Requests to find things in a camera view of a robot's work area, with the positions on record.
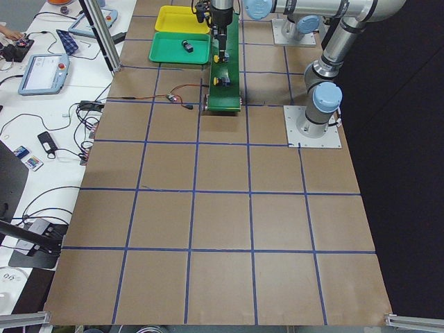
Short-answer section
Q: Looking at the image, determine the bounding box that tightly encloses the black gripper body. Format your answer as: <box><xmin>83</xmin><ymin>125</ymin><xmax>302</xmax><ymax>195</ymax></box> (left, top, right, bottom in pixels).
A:
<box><xmin>194</xmin><ymin>0</ymin><xmax>233</xmax><ymax>28</ymax></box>

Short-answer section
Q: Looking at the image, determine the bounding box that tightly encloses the yellow plastic tray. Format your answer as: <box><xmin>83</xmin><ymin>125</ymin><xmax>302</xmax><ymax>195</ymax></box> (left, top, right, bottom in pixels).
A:
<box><xmin>155</xmin><ymin>6</ymin><xmax>210</xmax><ymax>34</ymax></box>

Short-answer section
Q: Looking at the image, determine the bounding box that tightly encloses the green plastic tray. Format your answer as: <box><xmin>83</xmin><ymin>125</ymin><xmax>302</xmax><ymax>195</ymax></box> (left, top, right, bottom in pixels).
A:
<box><xmin>148</xmin><ymin>32</ymin><xmax>211</xmax><ymax>65</ymax></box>

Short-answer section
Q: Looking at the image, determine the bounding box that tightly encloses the green conveyor belt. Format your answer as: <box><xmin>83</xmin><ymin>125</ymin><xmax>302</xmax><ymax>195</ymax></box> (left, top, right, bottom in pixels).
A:
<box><xmin>204</xmin><ymin>14</ymin><xmax>241</xmax><ymax>112</ymax></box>

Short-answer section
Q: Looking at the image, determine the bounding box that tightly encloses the small green circuit board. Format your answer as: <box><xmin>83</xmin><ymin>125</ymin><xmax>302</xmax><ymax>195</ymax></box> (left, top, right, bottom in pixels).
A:
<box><xmin>166</xmin><ymin>94</ymin><xmax>178</xmax><ymax>103</ymax></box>

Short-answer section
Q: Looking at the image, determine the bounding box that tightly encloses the black power adapter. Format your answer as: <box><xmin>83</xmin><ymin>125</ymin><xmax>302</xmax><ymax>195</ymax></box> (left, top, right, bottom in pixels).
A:
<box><xmin>112</xmin><ymin>32</ymin><xmax>126</xmax><ymax>45</ymax></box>

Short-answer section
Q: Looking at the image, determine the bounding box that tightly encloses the upper teach pendant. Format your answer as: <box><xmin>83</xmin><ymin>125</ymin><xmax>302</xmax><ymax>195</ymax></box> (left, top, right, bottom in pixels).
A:
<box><xmin>67</xmin><ymin>8</ymin><xmax>119</xmax><ymax>39</ymax></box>

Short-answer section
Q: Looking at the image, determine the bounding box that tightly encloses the teach pendant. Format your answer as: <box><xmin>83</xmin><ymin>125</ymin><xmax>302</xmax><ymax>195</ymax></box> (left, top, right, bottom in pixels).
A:
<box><xmin>18</xmin><ymin>53</ymin><xmax>70</xmax><ymax>96</ymax></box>
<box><xmin>67</xmin><ymin>8</ymin><xmax>119</xmax><ymax>39</ymax></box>

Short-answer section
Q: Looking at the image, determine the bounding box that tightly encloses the black usb hub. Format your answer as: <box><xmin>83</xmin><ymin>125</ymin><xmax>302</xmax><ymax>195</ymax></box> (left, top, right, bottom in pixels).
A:
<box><xmin>78</xmin><ymin>101</ymin><xmax>104</xmax><ymax>112</ymax></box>

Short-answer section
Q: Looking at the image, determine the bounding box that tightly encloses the blue plaid cloth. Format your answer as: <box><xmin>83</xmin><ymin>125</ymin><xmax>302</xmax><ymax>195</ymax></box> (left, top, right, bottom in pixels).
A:
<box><xmin>56</xmin><ymin>29</ymin><xmax>79</xmax><ymax>56</ymax></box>

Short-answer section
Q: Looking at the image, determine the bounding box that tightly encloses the lower teach pendant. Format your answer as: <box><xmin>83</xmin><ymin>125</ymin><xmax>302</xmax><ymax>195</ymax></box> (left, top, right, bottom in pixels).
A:
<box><xmin>18</xmin><ymin>53</ymin><xmax>70</xmax><ymax>96</ymax></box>

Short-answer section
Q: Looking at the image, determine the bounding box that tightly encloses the black car key fob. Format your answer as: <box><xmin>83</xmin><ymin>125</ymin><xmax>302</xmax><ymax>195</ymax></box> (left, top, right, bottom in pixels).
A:
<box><xmin>37</xmin><ymin>131</ymin><xmax>58</xmax><ymax>154</ymax></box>

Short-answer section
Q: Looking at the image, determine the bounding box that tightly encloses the person at desk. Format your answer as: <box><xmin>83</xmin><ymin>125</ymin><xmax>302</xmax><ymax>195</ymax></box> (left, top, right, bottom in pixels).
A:
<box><xmin>0</xmin><ymin>24</ymin><xmax>24</xmax><ymax>41</ymax></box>

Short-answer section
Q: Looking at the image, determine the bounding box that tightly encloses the colourful small card box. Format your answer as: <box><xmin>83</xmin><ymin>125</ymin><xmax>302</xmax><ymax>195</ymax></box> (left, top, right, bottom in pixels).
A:
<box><xmin>24</xmin><ymin>155</ymin><xmax>44</xmax><ymax>171</ymax></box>

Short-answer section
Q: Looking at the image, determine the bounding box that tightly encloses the blue small card box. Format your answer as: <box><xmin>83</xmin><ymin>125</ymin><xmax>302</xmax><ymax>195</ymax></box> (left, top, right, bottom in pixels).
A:
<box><xmin>13</xmin><ymin>146</ymin><xmax>30</xmax><ymax>160</ymax></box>

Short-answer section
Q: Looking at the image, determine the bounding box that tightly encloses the black monitor stand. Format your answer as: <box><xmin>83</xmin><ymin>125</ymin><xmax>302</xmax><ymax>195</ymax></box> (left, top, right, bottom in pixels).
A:
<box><xmin>1</xmin><ymin>144</ymin><xmax>68</xmax><ymax>269</ymax></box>

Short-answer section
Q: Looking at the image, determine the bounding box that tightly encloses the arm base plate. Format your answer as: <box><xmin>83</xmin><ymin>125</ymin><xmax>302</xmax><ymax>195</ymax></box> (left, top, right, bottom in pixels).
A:
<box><xmin>283</xmin><ymin>105</ymin><xmax>342</xmax><ymax>149</ymax></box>
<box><xmin>271</xmin><ymin>19</ymin><xmax>316</xmax><ymax>48</ymax></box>

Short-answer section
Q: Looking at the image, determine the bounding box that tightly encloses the red black power cable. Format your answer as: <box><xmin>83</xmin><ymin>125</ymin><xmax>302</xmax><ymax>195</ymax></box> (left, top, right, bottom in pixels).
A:
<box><xmin>105</xmin><ymin>83</ymin><xmax>209</xmax><ymax>112</ymax></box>

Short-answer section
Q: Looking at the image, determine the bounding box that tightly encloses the aluminium frame post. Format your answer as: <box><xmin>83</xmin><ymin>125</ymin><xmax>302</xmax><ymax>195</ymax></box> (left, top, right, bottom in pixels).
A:
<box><xmin>79</xmin><ymin>0</ymin><xmax>121</xmax><ymax>73</ymax></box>

